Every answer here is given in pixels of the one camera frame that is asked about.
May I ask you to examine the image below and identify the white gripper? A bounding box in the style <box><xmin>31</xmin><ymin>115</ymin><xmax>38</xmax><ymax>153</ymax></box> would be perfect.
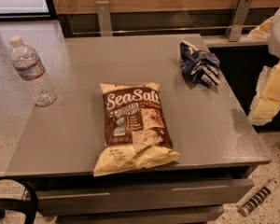
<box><xmin>248</xmin><ymin>8</ymin><xmax>280</xmax><ymax>126</ymax></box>

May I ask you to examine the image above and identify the blue chip bag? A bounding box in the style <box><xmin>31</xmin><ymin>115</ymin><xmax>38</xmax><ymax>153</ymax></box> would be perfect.
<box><xmin>179</xmin><ymin>40</ymin><xmax>220</xmax><ymax>86</ymax></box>

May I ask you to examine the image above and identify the brown Sea Salt chip bag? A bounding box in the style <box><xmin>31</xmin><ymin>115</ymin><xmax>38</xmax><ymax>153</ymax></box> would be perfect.
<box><xmin>93</xmin><ymin>83</ymin><xmax>179</xmax><ymax>176</ymax></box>

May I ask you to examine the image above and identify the clear plastic water bottle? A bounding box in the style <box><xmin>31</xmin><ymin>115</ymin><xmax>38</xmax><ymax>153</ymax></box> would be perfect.
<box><xmin>8</xmin><ymin>35</ymin><xmax>57</xmax><ymax>107</ymax></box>

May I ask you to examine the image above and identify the grey upper drawer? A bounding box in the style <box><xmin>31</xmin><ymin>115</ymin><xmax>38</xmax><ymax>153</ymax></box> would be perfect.
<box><xmin>37</xmin><ymin>178</ymin><xmax>254</xmax><ymax>216</ymax></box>

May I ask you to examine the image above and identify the grey drawer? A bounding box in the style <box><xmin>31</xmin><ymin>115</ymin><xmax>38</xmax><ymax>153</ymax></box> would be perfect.
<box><xmin>37</xmin><ymin>178</ymin><xmax>254</xmax><ymax>216</ymax></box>
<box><xmin>56</xmin><ymin>205</ymin><xmax>224</xmax><ymax>224</ymax></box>

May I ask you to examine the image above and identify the white power strip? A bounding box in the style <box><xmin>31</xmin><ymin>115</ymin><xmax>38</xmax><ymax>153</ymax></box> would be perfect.
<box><xmin>238</xmin><ymin>178</ymin><xmax>280</xmax><ymax>217</ymax></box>

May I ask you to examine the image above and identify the grey lower drawer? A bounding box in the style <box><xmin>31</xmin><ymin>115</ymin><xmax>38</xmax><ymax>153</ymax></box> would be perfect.
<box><xmin>56</xmin><ymin>205</ymin><xmax>224</xmax><ymax>224</ymax></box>

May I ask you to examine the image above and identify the black chair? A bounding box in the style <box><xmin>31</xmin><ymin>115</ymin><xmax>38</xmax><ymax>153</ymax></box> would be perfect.
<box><xmin>0</xmin><ymin>179</ymin><xmax>37</xmax><ymax>224</ymax></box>

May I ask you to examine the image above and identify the right metal bracket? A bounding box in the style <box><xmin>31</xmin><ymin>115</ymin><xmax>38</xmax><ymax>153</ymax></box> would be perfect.
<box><xmin>225</xmin><ymin>0</ymin><xmax>253</xmax><ymax>42</ymax></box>

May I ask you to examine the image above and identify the metal bracket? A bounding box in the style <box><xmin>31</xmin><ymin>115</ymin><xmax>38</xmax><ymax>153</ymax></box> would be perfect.
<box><xmin>225</xmin><ymin>0</ymin><xmax>253</xmax><ymax>42</ymax></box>
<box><xmin>96</xmin><ymin>1</ymin><xmax>113</xmax><ymax>36</ymax></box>

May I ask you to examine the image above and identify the left metal bracket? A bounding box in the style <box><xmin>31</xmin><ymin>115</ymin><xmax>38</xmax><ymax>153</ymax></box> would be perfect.
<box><xmin>96</xmin><ymin>1</ymin><xmax>113</xmax><ymax>36</ymax></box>

